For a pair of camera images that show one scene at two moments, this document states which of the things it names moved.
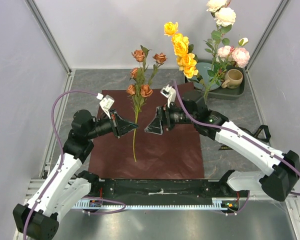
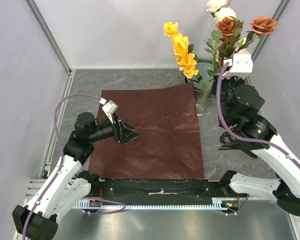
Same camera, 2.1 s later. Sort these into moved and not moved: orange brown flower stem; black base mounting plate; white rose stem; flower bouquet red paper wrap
Moved: orange brown flower stem
Not moved: black base mounting plate; white rose stem; flower bouquet red paper wrap
